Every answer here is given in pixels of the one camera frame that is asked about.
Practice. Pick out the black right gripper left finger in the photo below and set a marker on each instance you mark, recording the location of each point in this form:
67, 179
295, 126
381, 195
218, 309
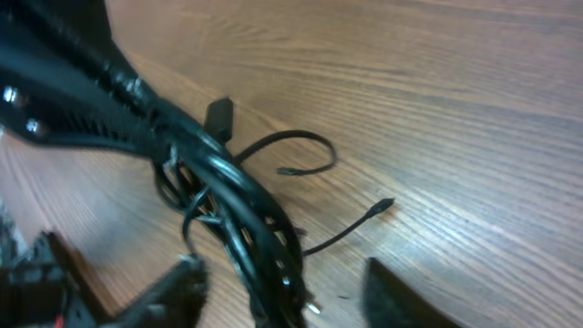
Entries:
175, 300

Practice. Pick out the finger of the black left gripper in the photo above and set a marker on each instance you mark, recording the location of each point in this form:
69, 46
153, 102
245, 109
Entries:
79, 31
55, 105

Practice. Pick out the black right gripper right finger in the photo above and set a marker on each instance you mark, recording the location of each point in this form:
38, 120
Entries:
388, 302

